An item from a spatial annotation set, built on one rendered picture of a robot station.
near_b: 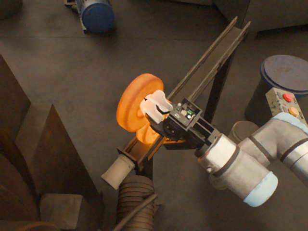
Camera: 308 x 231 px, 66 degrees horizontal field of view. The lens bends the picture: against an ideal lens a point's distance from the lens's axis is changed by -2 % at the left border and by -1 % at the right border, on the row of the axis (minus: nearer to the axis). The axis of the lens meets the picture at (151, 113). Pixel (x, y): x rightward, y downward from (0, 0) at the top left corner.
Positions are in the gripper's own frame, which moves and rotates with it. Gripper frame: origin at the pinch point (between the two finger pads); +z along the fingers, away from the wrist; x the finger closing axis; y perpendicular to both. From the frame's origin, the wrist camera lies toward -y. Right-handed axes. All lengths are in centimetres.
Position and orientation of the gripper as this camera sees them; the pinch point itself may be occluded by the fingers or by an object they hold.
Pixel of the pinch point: (141, 98)
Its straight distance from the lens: 61.0
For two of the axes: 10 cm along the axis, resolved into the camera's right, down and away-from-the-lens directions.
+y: 2.2, -4.6, -8.6
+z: -7.7, -6.3, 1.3
